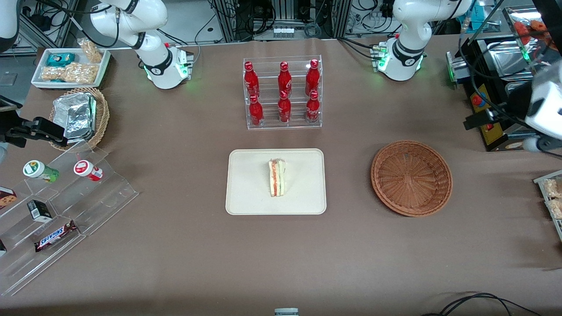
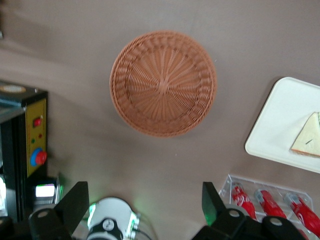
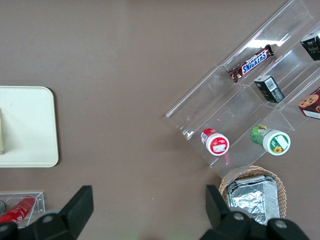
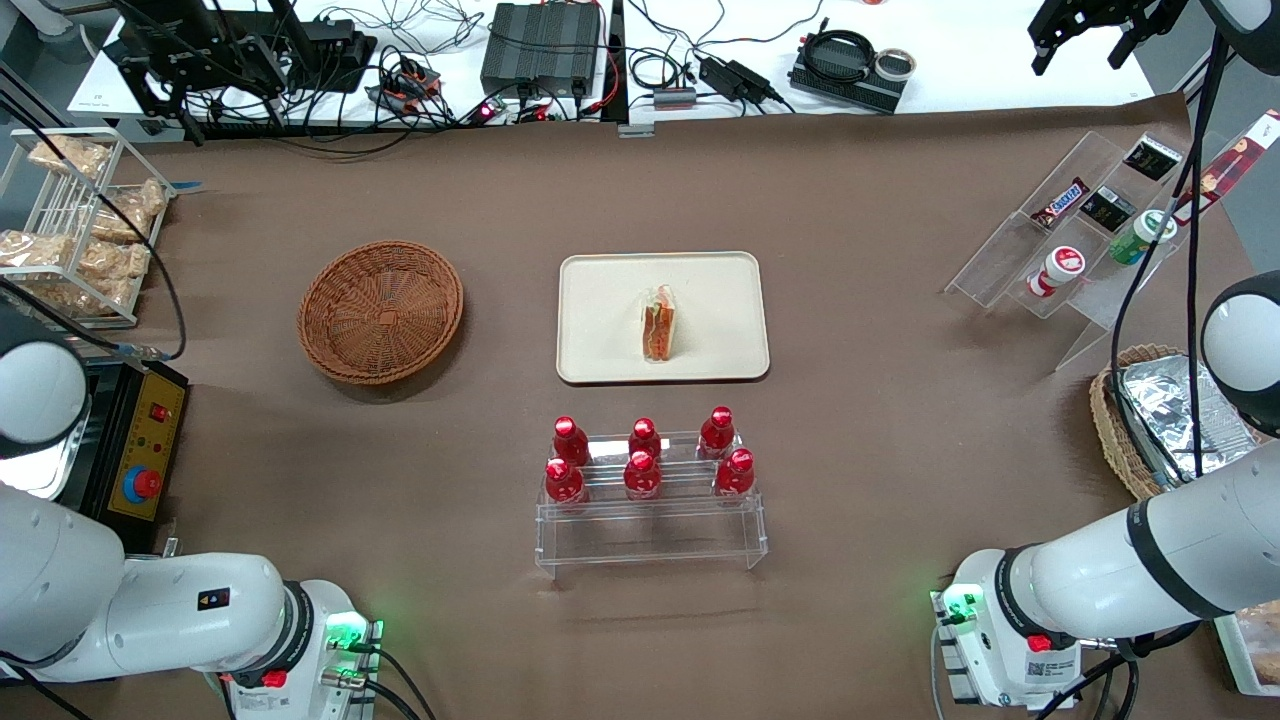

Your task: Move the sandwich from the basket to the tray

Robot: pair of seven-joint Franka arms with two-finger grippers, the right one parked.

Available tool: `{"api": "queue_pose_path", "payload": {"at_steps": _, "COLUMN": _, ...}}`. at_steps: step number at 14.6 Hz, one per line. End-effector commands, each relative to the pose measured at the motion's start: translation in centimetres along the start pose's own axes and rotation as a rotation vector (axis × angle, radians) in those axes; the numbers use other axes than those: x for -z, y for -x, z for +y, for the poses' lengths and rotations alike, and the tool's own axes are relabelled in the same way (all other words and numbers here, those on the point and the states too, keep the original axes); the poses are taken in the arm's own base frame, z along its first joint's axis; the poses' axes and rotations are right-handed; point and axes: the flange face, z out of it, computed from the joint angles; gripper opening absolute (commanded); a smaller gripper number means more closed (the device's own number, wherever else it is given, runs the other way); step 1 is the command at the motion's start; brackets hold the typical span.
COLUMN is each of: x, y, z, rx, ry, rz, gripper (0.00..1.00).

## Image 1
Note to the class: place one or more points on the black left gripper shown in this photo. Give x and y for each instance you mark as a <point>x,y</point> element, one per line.
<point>514,105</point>

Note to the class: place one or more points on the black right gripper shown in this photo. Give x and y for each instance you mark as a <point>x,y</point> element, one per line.
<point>9,128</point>

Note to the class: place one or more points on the triangular sandwich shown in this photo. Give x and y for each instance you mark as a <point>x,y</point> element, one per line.
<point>277,177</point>

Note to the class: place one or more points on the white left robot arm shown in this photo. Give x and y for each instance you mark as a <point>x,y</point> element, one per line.
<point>408,52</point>

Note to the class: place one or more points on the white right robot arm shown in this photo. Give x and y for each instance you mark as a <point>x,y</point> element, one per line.
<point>153,66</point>

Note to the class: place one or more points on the wicker basket holding foil container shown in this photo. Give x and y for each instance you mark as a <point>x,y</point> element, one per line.
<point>103,116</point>

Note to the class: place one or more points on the empty round wicker basket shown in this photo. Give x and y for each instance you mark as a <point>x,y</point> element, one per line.
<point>412,177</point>

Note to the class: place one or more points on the cream rectangular serving tray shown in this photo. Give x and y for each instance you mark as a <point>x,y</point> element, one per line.
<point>250,188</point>

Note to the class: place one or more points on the black control box with stop button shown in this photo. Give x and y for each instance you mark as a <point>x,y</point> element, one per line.
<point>491,140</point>

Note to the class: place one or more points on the silver foil packets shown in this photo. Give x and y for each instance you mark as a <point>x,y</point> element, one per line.
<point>74,116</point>

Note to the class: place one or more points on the green snack cup white lid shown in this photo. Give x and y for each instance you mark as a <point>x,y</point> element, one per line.
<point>38,170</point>

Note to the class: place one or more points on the red snack cup white lid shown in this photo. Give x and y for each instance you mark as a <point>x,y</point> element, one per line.
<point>88,170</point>

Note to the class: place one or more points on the clear bag of rice snacks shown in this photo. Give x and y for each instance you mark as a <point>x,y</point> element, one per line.
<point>52,73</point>
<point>81,73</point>
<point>556,208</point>
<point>553,187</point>

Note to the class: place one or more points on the white plastic snack bin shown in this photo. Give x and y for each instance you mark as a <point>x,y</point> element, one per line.
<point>39,66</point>

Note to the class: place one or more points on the teal snack packet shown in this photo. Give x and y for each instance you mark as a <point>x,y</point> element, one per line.
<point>60,59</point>

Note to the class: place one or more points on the dark red cookie box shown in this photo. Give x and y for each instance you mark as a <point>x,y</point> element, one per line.
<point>6,197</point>

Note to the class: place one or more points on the small black box with barcode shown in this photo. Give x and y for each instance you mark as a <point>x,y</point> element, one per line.
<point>39,210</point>

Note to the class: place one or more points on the clear acrylic stepped display shelf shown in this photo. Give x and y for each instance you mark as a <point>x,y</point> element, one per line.
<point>101,202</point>

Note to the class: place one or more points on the clear bag of nuts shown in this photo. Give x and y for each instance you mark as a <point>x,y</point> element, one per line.
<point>91,50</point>

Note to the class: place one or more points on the stainless steel food appliance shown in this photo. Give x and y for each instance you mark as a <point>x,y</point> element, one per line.
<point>518,22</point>

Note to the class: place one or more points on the Snickers chocolate bar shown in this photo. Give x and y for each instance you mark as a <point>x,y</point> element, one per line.
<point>55,235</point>

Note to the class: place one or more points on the red cola bottle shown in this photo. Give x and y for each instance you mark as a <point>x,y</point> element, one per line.
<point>284,109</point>
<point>284,81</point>
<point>256,114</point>
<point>251,81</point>
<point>312,109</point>
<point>312,79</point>

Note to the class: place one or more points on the clear acrylic bottle rack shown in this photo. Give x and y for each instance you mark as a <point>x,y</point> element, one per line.
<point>298,87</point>

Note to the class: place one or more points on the grey device with white top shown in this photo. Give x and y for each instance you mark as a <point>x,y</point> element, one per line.
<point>286,312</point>

